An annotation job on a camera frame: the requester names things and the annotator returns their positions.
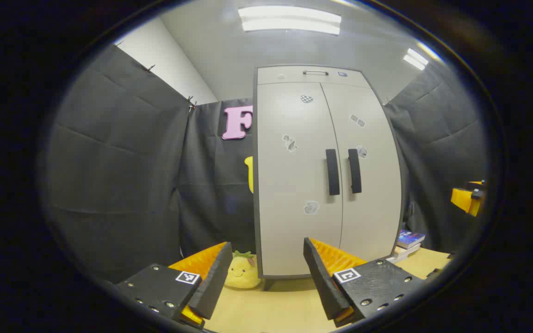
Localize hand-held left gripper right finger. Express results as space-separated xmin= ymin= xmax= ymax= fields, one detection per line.
xmin=304 ymin=237 xmax=427 ymax=328

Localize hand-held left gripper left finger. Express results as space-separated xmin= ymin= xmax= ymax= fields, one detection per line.
xmin=116 ymin=241 xmax=233 ymax=330

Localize grey cabinet door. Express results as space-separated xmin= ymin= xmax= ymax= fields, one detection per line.
xmin=321 ymin=82 xmax=403 ymax=262
xmin=256 ymin=82 xmax=343 ymax=277

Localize grey double-door shoe cabinet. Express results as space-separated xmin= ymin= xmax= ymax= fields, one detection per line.
xmin=253 ymin=65 xmax=406 ymax=291

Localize yellow pineapple plush toy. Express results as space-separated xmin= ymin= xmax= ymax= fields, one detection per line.
xmin=223 ymin=251 xmax=262 ymax=290

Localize blue book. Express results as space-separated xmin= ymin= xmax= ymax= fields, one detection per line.
xmin=397 ymin=230 xmax=426 ymax=249

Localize white book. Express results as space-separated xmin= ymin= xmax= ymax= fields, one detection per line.
xmin=387 ymin=244 xmax=421 ymax=263

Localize small ceiling light panel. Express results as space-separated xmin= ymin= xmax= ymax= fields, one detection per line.
xmin=403 ymin=48 xmax=429 ymax=71

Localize black backdrop cloth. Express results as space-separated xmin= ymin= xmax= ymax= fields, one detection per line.
xmin=44 ymin=44 xmax=489 ymax=285

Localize large ceiling light panel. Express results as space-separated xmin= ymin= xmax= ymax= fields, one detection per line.
xmin=238 ymin=6 xmax=342 ymax=36

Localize black left door handle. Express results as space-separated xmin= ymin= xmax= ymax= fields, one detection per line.
xmin=325 ymin=148 xmax=341 ymax=196

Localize black door handle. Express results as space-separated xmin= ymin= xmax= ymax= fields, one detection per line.
xmin=325 ymin=148 xmax=341 ymax=196
xmin=347 ymin=148 xmax=362 ymax=194

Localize black right door handle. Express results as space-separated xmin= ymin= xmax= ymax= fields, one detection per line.
xmin=347 ymin=148 xmax=362 ymax=194

